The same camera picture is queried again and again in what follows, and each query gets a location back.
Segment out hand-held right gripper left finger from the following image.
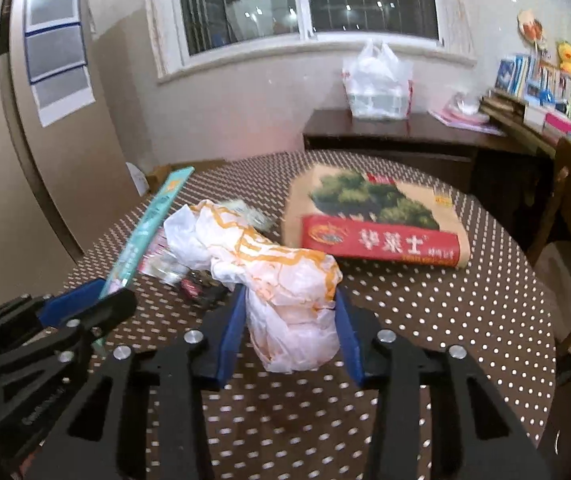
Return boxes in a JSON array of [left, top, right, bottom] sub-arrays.
[[26, 287, 246, 480]]

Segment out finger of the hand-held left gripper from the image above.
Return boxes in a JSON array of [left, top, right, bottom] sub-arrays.
[[0, 287, 139, 386], [0, 279, 109, 343]]

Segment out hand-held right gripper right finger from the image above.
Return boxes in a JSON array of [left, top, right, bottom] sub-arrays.
[[334, 290, 551, 480]]

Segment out white orange paper wrapper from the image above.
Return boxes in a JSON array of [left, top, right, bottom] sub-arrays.
[[163, 200, 343, 374]]

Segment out teal packet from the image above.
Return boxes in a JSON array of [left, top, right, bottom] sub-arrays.
[[96, 166, 196, 357]]

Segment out dark small wrapper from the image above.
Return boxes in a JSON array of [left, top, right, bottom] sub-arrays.
[[180, 270, 231, 307]]

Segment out brown polka dot tablecloth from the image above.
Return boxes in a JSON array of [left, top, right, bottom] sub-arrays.
[[63, 149, 559, 480]]

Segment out brown paper bag red label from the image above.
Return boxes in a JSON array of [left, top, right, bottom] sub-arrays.
[[282, 164, 471, 270]]

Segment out brown cardboard box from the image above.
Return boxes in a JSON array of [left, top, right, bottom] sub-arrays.
[[146, 159, 227, 192]]

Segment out white printed sheet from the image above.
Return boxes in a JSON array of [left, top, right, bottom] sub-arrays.
[[30, 66, 95, 128]]

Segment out dark wooden side table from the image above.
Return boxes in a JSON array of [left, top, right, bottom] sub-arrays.
[[303, 109, 556, 202]]

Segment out pink flat book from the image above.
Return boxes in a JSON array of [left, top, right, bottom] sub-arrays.
[[428, 105, 504, 135]]

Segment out blue framed printed sheet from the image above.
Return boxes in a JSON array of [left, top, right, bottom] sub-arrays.
[[24, 25, 88, 84], [24, 0, 82, 36]]

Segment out white plastic shopping bag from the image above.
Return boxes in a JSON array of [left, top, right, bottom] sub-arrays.
[[341, 39, 413, 121]]

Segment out white ceramic bowl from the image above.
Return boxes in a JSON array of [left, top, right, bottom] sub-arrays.
[[453, 92, 481, 116]]

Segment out pink box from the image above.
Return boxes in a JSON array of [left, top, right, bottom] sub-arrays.
[[545, 112, 571, 137]]

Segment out row of books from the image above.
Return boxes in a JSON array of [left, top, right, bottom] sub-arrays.
[[495, 52, 571, 127]]

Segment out sliding glass window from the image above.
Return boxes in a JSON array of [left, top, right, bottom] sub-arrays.
[[143, 0, 477, 84]]

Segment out yellow duck plush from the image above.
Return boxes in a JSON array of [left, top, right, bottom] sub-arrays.
[[557, 41, 571, 81]]

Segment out round cartoon hand fan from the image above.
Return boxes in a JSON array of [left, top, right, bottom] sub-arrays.
[[518, 9, 549, 52]]

